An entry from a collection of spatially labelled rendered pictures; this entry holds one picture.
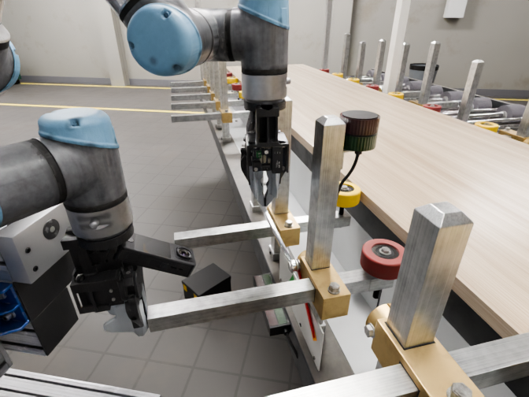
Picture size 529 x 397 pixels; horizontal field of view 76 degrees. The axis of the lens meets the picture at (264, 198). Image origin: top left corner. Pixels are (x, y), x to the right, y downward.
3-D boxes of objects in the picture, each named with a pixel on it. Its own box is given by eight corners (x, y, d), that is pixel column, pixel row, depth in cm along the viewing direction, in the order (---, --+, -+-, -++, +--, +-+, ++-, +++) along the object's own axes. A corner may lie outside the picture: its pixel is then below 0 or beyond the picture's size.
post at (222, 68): (223, 150, 178) (218, 50, 156) (223, 147, 181) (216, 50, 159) (230, 149, 179) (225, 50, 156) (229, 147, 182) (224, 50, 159)
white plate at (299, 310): (316, 371, 62) (320, 334, 57) (278, 278, 84) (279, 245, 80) (319, 371, 62) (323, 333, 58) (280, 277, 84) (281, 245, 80)
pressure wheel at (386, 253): (367, 316, 61) (377, 266, 56) (347, 286, 68) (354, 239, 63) (406, 308, 63) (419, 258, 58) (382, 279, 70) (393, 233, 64)
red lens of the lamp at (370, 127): (349, 136, 49) (350, 121, 48) (331, 125, 54) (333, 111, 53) (386, 133, 50) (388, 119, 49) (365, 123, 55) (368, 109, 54)
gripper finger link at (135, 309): (133, 313, 54) (123, 270, 49) (145, 310, 54) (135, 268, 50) (131, 336, 50) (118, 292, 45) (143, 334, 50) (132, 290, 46)
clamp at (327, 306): (320, 320, 57) (323, 298, 55) (295, 270, 69) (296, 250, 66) (351, 314, 59) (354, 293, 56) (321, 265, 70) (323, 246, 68)
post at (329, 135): (305, 346, 71) (324, 120, 48) (299, 332, 74) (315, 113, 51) (320, 343, 72) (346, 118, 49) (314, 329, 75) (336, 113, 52)
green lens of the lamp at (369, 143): (346, 153, 50) (349, 139, 49) (331, 140, 55) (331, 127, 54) (382, 150, 52) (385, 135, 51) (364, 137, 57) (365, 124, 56)
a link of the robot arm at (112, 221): (131, 183, 47) (123, 212, 40) (136, 211, 50) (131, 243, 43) (72, 188, 46) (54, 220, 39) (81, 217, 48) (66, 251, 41)
